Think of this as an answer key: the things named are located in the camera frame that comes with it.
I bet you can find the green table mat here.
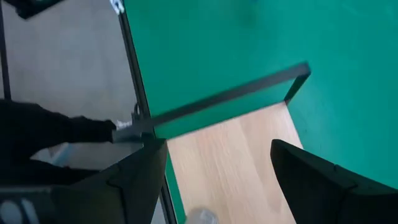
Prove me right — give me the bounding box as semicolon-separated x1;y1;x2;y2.
123;0;398;224

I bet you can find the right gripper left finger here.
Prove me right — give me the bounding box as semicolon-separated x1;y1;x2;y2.
49;138;169;224

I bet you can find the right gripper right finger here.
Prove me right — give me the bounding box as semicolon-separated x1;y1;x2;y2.
269;138;398;224

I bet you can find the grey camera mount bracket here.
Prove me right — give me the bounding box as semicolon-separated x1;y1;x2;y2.
111;119;150;144

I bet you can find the black metal table frame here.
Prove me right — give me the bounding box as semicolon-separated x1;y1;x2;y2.
117;0;180;224

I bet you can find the black bulky object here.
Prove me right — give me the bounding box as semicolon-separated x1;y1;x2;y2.
0;98;118;186

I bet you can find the light wooden board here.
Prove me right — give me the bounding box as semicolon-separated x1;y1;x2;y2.
146;61;312;224

